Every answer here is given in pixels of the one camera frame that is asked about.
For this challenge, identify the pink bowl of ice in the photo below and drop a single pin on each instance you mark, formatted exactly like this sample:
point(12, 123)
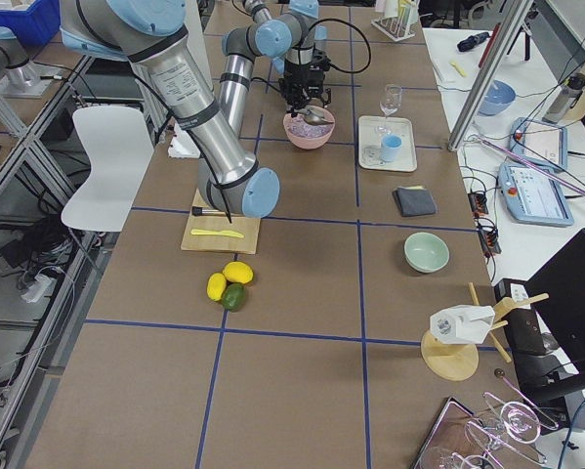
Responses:
point(306, 136)

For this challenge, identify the aluminium frame post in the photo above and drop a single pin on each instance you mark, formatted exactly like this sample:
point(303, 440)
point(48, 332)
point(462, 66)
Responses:
point(499, 46)

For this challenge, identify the blue bowl on desk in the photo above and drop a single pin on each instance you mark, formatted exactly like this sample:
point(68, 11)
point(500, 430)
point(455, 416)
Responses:
point(498, 97)

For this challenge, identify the yellow plastic knife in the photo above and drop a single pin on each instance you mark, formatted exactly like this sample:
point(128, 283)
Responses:
point(224, 233)

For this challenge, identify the green lime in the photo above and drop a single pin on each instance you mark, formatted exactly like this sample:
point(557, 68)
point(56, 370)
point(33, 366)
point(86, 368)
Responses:
point(233, 297)

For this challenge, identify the grey folded cloth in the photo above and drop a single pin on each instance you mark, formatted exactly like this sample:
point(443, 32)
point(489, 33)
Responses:
point(414, 202)

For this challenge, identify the white chair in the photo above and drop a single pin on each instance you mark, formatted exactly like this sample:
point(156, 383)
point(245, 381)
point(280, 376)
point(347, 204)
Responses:
point(118, 145)

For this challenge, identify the blue teach pendant near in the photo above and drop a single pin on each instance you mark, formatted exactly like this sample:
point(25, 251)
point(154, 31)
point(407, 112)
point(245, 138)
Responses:
point(533, 197)

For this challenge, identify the dark tray with glasses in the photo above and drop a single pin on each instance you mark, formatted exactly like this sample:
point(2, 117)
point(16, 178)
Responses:
point(446, 445)

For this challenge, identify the blue storage bin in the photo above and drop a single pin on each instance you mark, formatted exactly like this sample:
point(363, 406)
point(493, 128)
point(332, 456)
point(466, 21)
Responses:
point(35, 24)

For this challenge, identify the wooden mug tree stand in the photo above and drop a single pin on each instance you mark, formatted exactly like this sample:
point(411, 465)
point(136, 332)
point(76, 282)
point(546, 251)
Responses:
point(458, 362)

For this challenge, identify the white paper cup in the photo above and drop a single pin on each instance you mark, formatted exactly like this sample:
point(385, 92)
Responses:
point(462, 324)

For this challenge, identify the black monitor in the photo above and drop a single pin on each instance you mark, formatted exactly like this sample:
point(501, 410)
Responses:
point(562, 277)

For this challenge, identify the hanging wine glass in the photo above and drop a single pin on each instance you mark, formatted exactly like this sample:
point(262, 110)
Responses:
point(523, 422)

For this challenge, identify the blue teach pendant far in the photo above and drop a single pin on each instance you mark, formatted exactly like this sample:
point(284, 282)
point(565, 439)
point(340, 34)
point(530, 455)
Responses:
point(539, 142)

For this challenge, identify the white dish rack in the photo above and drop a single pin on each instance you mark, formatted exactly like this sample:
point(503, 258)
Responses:
point(396, 18)

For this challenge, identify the cream serving tray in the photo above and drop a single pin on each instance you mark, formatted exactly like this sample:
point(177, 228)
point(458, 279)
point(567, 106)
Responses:
point(371, 130)

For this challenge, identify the blue teach pendant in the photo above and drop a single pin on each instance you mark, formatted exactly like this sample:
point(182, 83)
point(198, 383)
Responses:
point(533, 197)
point(539, 142)

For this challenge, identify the yellow lemon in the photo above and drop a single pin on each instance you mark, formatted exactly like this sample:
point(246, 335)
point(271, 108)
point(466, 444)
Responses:
point(238, 272)
point(216, 286)

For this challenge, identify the steel ice scoop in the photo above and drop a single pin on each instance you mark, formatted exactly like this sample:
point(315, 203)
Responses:
point(313, 117)

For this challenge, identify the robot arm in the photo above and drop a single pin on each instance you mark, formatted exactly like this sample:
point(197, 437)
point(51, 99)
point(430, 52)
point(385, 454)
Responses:
point(257, 10)
point(153, 34)

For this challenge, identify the clear wine glass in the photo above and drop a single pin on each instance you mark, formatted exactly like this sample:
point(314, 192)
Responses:
point(391, 99)

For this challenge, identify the light blue cup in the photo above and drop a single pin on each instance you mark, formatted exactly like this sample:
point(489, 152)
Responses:
point(390, 146)

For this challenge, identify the green ceramic bowl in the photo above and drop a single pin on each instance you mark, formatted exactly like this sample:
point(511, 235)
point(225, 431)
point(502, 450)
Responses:
point(425, 252)

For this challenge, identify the wooden cutting board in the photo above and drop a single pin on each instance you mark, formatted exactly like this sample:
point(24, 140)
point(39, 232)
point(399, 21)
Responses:
point(248, 226)

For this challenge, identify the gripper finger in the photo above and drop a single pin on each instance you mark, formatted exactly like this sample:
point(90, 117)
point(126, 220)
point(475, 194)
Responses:
point(326, 97)
point(296, 103)

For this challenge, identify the grey water bottle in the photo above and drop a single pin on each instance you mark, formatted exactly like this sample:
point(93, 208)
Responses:
point(571, 90)

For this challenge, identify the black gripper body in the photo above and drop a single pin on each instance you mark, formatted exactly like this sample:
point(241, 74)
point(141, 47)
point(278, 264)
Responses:
point(297, 78)

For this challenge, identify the yellow lemon upper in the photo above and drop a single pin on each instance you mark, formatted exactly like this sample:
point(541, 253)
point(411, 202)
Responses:
point(238, 272)

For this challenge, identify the yellow lemon left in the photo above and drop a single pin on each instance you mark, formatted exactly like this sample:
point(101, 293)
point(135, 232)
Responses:
point(216, 286)

